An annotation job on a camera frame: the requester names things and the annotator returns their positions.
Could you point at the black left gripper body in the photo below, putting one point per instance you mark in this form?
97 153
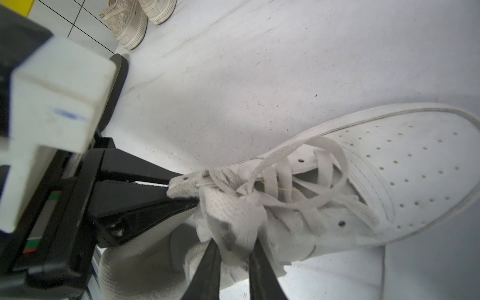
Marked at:
49 256

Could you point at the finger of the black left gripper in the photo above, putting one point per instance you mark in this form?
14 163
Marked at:
122 211
119 165

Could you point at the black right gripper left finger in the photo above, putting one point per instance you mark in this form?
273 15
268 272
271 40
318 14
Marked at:
205 284

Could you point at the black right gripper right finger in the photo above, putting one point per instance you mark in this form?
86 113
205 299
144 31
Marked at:
263 283

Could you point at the dark oval stand base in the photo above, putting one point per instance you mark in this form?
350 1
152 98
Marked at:
122 68

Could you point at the beige sneaker red label left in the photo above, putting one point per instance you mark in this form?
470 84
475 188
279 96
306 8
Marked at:
127 22

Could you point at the beige sneaker red label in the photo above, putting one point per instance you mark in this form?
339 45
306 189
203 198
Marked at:
158 11
127 22

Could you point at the beige sneaker red label right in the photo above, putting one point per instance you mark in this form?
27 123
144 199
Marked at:
158 11

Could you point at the yellow plastic funnel cup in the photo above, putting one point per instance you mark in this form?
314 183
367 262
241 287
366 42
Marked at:
21 7

